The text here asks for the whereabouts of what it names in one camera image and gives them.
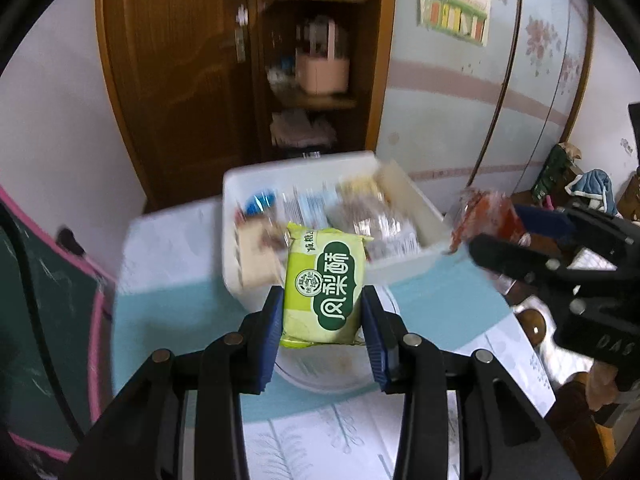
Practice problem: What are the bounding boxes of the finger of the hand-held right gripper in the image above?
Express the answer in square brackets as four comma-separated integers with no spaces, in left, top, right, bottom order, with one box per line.
[470,232,603,308]
[514,202,635,261]

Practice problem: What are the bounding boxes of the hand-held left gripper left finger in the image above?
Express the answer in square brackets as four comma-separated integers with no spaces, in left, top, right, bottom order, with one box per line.
[70,285,286,480]

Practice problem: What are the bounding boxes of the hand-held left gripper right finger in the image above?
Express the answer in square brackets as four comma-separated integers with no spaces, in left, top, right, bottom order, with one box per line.
[361,285,576,480]

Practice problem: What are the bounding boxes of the red and clear snack packet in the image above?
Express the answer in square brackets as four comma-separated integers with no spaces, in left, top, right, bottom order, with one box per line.
[447,187,531,253]

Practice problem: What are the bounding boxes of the yellow-green snack packet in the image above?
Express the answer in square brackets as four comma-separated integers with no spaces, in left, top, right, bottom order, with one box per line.
[279,222,375,348]

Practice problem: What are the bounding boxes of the white plastic bin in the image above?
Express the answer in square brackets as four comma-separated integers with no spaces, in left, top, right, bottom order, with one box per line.
[221,150,448,306]

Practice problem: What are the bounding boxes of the person's right hand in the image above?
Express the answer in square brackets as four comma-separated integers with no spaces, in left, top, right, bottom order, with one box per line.
[585,360,633,428]

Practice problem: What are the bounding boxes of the green bag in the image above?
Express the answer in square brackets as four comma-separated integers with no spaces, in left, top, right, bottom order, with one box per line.
[531,144,583,201]

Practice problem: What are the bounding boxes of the white round plate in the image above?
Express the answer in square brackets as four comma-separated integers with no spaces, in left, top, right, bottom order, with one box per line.
[272,285,402,394]

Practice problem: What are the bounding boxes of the blue cloth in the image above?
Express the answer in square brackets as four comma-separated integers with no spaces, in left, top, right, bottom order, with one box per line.
[565,169,624,219]

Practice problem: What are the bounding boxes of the brown wooden knob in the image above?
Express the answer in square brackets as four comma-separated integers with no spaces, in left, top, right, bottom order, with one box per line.
[515,307,551,351]

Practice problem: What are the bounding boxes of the large clear snack packet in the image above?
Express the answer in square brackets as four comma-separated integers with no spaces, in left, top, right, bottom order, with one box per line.
[236,220,289,290]

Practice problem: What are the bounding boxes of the clear brown snack packet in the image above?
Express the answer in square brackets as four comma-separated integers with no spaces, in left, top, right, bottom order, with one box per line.
[327,199,422,262]

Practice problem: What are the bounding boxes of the blue snack packet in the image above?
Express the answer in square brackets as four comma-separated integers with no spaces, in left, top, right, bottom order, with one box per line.
[235,187,279,223]

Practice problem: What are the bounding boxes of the white printed snack packet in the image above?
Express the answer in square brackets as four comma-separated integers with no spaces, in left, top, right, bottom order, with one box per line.
[279,185,342,233]

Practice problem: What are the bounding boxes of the white and orange snack packet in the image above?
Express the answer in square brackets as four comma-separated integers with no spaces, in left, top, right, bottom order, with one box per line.
[340,170,396,202]

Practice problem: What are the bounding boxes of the folded pink cloths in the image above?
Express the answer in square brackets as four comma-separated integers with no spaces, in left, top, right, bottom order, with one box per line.
[270,109,337,148]

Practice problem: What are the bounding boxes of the brown wooden shelf unit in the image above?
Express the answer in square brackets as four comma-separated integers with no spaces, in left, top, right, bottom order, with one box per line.
[247,0,398,162]

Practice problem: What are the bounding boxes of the brown wooden door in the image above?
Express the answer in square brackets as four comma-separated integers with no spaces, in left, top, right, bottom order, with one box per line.
[95,0,261,211]

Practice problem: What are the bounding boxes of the green chalkboard with pink frame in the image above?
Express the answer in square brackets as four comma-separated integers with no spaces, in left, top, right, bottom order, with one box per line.
[0,185,118,466]

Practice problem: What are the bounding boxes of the black handle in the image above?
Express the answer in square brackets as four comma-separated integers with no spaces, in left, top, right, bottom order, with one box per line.
[56,226,87,257]

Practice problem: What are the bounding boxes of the wall poster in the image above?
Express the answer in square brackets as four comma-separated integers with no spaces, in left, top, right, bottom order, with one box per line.
[417,0,492,47]

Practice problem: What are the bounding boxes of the pink basket with handle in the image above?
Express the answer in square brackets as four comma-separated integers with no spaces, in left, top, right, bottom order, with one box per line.
[295,17,351,96]

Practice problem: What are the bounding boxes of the metal door handle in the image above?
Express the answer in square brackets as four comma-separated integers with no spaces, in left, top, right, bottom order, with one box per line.
[232,27,249,64]

